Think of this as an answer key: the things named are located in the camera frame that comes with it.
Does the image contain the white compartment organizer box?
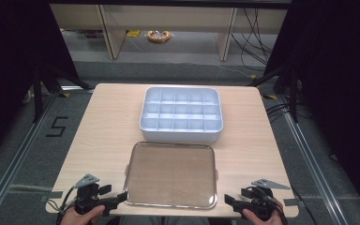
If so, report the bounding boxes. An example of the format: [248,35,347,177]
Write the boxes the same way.
[139,86,224,143]

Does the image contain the left hand-held gripper cable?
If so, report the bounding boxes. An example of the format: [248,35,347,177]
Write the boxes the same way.
[54,186,80,225]

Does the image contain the black curtain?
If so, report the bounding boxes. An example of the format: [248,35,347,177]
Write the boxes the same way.
[0,0,81,165]
[263,0,360,217]

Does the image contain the aluminium floor rail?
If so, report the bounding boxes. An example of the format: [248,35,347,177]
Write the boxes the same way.
[0,89,62,225]
[276,93,353,225]

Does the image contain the hanging black cables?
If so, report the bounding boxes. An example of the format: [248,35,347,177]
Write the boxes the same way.
[230,7,278,73]

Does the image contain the grey tape strip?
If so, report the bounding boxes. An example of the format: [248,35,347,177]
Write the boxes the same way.
[39,190,64,203]
[282,198,300,207]

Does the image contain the black metal stand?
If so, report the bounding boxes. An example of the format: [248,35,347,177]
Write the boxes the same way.
[31,64,93,124]
[248,64,302,124]

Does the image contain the person's right hand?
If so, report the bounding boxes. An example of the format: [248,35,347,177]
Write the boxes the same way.
[242,198,285,225]

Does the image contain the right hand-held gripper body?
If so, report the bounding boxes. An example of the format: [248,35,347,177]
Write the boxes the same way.
[236,178,292,222]

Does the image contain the light wooden shelf frame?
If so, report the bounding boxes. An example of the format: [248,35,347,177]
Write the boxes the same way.
[49,3,289,62]

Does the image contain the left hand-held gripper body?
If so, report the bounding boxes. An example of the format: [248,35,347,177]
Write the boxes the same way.
[73,173,120,217]

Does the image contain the person's left hand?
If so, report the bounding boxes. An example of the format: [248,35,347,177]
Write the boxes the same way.
[59,204,106,225]

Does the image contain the orange ring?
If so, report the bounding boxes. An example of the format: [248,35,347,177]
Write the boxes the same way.
[146,29,173,44]

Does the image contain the rectangular metal tray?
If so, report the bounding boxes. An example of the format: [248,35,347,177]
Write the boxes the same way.
[123,141,219,210]

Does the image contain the black floor cables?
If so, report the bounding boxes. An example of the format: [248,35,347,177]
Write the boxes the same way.
[264,101,313,125]

